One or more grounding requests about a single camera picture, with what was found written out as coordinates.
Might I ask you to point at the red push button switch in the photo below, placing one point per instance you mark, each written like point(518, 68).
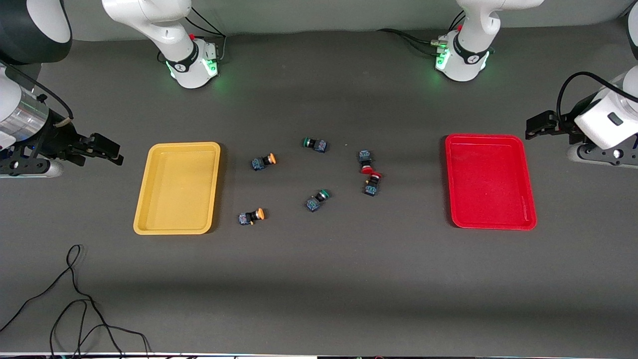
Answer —
point(370, 188)
point(365, 157)

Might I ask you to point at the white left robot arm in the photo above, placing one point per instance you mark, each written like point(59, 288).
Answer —
point(473, 30)

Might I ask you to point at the yellow push button switch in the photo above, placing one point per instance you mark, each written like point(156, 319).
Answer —
point(259, 163)
point(246, 218)

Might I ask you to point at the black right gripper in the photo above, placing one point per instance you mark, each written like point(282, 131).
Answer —
point(54, 138)

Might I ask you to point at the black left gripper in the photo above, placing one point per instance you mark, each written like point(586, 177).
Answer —
point(564, 126)

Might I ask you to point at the yellow plastic tray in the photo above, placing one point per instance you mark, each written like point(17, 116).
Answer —
point(177, 189)

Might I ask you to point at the green push button switch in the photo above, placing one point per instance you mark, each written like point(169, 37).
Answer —
point(315, 202)
point(319, 145)

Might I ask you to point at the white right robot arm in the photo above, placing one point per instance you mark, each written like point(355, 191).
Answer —
point(149, 20)

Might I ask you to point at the red plastic tray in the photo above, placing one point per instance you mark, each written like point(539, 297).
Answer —
point(491, 184)

